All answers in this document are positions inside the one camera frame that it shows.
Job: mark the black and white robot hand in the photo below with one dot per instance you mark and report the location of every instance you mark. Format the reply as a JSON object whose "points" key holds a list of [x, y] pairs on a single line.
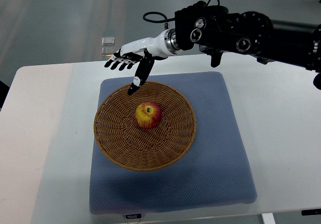
{"points": [[144, 53]]}

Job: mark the red yellow apple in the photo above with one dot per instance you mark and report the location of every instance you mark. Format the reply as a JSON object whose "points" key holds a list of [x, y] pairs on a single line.
{"points": [[148, 115]]}

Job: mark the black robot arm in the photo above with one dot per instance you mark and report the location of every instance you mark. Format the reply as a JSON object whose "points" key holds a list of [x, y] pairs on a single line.
{"points": [[216, 31]]}

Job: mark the round wicker basket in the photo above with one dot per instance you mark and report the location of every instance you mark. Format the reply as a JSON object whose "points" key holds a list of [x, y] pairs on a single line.
{"points": [[146, 131]]}

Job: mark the metal floor plate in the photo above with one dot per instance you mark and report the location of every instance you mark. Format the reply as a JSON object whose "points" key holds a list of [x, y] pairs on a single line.
{"points": [[108, 46]]}

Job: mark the blue grey cushion mat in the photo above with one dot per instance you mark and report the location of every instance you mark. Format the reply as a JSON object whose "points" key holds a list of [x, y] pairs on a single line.
{"points": [[214, 172]]}

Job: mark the person in dark clothing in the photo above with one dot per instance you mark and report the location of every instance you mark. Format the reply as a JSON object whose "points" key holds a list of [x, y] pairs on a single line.
{"points": [[4, 89]]}

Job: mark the black label tag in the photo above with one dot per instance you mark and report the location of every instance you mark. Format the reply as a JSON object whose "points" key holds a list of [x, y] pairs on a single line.
{"points": [[133, 216]]}

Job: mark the white table leg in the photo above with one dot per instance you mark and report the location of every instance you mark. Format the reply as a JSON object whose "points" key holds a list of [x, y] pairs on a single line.
{"points": [[268, 218]]}

